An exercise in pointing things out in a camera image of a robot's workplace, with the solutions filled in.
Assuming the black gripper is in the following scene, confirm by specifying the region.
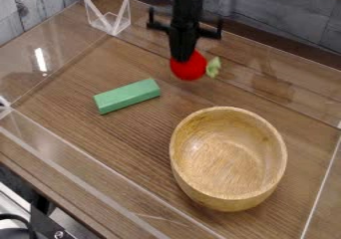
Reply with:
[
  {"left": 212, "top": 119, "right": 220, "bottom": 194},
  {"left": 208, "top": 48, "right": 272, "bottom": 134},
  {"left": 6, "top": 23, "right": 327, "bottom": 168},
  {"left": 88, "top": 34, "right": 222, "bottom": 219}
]
[{"left": 147, "top": 7, "right": 222, "bottom": 62}]

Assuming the red plush fruit green stem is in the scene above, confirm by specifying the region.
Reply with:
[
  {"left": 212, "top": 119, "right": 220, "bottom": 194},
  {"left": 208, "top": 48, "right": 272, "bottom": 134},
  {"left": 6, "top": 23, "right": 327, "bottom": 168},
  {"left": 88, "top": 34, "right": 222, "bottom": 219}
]
[{"left": 170, "top": 51, "right": 221, "bottom": 81}]

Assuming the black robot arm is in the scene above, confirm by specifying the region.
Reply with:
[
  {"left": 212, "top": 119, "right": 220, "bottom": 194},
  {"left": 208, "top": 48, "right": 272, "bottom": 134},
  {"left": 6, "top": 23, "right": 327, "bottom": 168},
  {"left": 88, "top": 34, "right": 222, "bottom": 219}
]
[{"left": 147, "top": 0, "right": 222, "bottom": 63}]

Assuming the green rectangular block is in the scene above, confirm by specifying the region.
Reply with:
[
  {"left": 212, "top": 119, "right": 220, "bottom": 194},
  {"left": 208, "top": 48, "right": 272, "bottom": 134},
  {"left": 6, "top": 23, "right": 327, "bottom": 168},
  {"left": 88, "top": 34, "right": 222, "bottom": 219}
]
[{"left": 94, "top": 79, "right": 162, "bottom": 115}]

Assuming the light wooden bowl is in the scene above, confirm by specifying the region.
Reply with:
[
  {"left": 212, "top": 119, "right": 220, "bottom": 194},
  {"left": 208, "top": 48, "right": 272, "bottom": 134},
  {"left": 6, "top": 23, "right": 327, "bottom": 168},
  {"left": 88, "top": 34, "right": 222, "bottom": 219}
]
[{"left": 170, "top": 107, "right": 288, "bottom": 212}]

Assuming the clear acrylic tray enclosure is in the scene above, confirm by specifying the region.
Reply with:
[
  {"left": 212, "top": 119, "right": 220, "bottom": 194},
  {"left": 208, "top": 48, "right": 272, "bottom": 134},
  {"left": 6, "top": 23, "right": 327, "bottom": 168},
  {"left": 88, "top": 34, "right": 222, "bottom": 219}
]
[{"left": 0, "top": 3, "right": 341, "bottom": 239}]

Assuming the black bracket bottom left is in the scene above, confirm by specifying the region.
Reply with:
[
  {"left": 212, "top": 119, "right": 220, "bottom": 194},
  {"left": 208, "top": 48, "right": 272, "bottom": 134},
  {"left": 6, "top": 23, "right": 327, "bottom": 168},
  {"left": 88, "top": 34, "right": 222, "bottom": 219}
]
[{"left": 31, "top": 206, "right": 76, "bottom": 239}]

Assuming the black cable bottom left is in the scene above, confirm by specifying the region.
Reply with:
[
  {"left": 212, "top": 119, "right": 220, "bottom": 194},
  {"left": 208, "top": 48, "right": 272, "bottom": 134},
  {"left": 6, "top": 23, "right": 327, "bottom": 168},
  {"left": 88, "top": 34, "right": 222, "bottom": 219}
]
[{"left": 0, "top": 212, "right": 36, "bottom": 239}]

